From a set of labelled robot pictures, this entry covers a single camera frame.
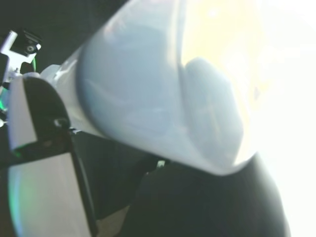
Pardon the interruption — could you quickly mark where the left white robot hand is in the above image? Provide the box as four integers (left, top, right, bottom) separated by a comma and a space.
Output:
6, 76, 292, 237

